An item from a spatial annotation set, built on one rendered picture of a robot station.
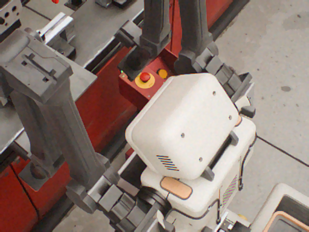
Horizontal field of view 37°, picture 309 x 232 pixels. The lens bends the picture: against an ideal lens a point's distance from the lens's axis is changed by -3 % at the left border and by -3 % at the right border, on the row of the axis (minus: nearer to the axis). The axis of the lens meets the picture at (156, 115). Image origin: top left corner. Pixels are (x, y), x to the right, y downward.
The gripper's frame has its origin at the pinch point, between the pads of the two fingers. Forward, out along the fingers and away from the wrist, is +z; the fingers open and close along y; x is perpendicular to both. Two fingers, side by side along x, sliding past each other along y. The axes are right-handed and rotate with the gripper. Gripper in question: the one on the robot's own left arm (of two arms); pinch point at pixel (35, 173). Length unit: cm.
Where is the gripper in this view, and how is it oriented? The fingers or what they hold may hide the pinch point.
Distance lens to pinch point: 137.3
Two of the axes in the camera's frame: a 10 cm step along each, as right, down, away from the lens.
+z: -3.9, 2.5, 8.9
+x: 7.3, 6.7, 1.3
